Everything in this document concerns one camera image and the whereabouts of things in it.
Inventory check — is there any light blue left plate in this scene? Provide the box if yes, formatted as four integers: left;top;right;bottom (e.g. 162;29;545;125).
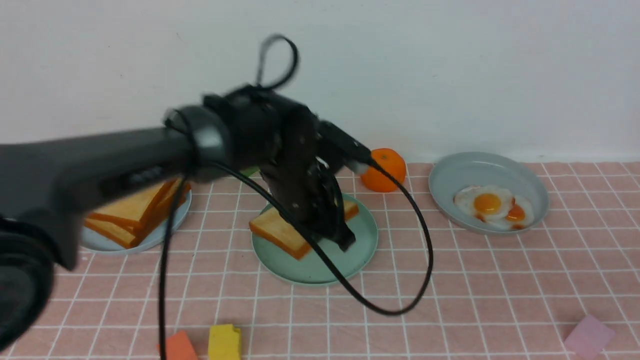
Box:
80;190;192;255

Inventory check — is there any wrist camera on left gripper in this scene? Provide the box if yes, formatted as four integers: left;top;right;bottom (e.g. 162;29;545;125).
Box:
317;120;371;175

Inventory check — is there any pink checkered tablecloth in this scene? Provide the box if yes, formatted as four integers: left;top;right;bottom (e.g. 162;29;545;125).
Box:
1;162;640;360

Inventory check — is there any grey blue right plate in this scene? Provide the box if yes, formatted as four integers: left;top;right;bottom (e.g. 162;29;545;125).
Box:
429;152;550;236

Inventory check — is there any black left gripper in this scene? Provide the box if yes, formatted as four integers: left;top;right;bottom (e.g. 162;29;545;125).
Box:
203;86;355;252

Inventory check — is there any green cube block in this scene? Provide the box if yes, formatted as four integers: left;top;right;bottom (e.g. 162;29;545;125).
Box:
240;166;259;178

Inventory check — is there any orange block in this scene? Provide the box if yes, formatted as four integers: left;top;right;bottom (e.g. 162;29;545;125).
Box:
166;330;199;360

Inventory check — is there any fried egg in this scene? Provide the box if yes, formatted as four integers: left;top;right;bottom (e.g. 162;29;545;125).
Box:
487;194;535;231
453;186;514;223

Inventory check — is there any pink block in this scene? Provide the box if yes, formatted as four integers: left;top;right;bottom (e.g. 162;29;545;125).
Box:
563;314;616;360

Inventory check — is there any teal centre plate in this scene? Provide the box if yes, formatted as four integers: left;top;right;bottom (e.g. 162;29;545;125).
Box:
251;193;379;286

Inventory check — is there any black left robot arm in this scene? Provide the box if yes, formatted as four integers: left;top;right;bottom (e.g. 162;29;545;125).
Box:
1;85;357;349

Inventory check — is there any toast slice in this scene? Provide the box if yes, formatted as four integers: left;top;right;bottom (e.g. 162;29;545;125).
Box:
84;199;171;249
249;199;361;262
87;180;179;229
85;181;179;242

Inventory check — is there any orange mandarin fruit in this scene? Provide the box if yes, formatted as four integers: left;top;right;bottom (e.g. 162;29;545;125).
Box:
359;148;407;193

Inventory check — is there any yellow block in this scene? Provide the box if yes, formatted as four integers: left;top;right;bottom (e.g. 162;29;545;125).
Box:
207;324;242;360

